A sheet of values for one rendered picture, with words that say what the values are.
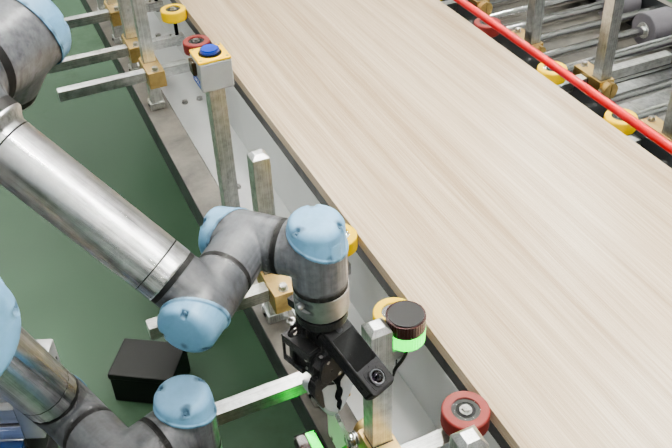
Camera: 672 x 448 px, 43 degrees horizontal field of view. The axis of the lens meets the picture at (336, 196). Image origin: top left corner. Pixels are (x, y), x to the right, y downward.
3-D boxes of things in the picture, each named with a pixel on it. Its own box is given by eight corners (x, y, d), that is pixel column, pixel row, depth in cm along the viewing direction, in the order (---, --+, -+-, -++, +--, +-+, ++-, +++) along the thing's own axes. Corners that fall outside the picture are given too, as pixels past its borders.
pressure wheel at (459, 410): (453, 478, 140) (457, 434, 133) (429, 441, 146) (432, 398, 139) (495, 460, 143) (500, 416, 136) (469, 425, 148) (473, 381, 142)
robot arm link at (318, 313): (360, 283, 112) (316, 315, 108) (361, 307, 115) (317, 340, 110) (321, 257, 116) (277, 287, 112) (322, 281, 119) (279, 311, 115)
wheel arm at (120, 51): (49, 77, 260) (46, 64, 257) (47, 72, 262) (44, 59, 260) (186, 46, 273) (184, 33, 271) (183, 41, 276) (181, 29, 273)
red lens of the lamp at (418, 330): (397, 345, 123) (397, 334, 121) (378, 318, 127) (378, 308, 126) (433, 331, 124) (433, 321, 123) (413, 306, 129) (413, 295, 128)
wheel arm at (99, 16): (35, 38, 277) (32, 26, 274) (34, 34, 280) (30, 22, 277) (164, 11, 291) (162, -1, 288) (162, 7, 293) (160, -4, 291)
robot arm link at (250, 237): (179, 242, 105) (260, 259, 102) (218, 190, 114) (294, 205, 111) (188, 288, 110) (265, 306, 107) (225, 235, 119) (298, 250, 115)
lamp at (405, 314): (395, 428, 134) (396, 333, 121) (379, 402, 138) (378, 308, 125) (427, 415, 136) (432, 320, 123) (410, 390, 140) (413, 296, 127)
